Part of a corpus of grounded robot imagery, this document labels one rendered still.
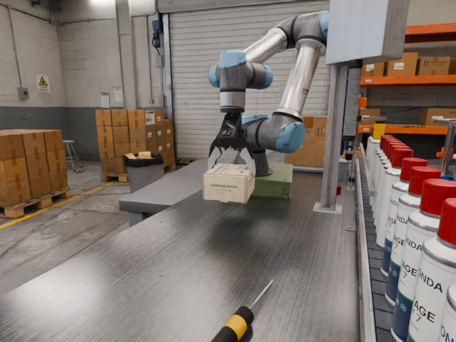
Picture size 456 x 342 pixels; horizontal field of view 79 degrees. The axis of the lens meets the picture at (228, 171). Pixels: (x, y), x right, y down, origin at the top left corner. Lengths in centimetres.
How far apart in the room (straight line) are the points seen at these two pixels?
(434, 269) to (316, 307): 28
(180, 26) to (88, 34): 216
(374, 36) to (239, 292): 67
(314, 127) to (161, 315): 125
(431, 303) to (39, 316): 54
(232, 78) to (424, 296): 64
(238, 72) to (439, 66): 443
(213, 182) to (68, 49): 683
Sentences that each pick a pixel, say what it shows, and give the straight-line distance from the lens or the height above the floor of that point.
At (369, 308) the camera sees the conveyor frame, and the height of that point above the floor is 88.
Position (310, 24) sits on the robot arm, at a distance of 116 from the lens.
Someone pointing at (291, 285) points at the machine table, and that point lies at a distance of 59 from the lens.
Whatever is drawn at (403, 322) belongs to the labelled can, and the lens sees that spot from 43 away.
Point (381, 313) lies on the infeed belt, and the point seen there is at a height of 88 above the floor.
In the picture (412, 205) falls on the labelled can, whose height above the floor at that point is 104.
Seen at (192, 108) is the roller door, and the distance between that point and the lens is 568.
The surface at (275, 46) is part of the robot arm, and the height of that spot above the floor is 139.
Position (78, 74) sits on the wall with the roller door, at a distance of 726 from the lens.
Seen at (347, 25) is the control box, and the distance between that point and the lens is 88.
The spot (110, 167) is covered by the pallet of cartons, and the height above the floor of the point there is 23.
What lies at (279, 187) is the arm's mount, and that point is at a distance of 106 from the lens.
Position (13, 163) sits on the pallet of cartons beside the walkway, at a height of 59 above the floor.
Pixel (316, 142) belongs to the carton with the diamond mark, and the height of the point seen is 99.
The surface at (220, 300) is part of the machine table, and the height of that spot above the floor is 83.
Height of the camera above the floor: 116
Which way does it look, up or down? 13 degrees down
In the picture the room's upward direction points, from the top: straight up
